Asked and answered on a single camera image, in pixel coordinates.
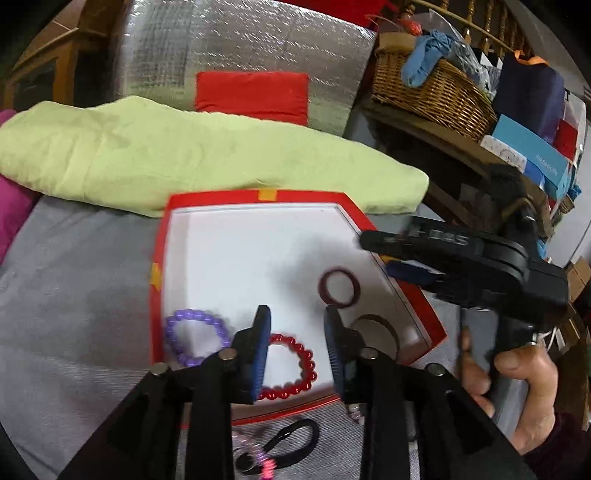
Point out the blue cloth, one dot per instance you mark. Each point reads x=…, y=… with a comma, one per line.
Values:
x=425, y=55

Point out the silver foil mat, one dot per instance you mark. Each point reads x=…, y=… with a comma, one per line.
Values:
x=231, y=37

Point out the red box with white inside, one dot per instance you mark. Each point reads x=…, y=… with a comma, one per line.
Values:
x=231, y=254

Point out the light green blanket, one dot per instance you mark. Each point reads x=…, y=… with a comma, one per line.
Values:
x=184, y=152

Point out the wooden cabinet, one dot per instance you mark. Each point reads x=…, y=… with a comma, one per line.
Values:
x=55, y=50

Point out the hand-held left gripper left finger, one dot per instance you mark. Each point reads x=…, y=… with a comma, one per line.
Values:
x=261, y=355

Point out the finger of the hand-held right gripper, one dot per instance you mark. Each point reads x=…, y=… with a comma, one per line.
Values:
x=411, y=272
x=415, y=242

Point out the blue cardboard box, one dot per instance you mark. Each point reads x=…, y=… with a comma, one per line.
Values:
x=531, y=147

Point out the red cloth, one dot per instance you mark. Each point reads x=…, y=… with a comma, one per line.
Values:
x=341, y=9

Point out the white patterned box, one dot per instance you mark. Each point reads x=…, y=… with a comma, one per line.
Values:
x=503, y=152

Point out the magenta pillow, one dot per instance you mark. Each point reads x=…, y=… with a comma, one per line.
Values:
x=14, y=207

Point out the dark wooden table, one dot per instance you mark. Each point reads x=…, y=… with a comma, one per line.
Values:
x=415, y=134

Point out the navy bag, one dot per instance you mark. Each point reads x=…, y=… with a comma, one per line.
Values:
x=531, y=92

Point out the person's right hand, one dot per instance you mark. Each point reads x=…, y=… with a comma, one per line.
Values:
x=535, y=387

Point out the dark red bangle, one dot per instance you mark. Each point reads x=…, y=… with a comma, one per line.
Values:
x=324, y=288

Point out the red cushion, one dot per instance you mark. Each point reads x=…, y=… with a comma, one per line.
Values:
x=251, y=97

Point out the brown wooden bangle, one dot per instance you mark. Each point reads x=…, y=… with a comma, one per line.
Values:
x=391, y=328

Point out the clear plastic bag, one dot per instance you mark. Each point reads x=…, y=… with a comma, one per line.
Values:
x=471, y=60

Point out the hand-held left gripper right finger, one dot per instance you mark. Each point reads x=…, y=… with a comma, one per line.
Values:
x=334, y=355

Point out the person's right forearm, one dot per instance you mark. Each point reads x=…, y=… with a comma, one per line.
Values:
x=563, y=447

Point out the small red box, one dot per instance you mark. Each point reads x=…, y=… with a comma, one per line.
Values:
x=567, y=138

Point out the wooden railing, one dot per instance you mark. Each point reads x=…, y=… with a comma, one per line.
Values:
x=471, y=14

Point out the wicker basket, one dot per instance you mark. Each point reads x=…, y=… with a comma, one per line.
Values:
x=443, y=97

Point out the brown cardboard box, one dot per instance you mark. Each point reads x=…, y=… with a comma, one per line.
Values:
x=579, y=286

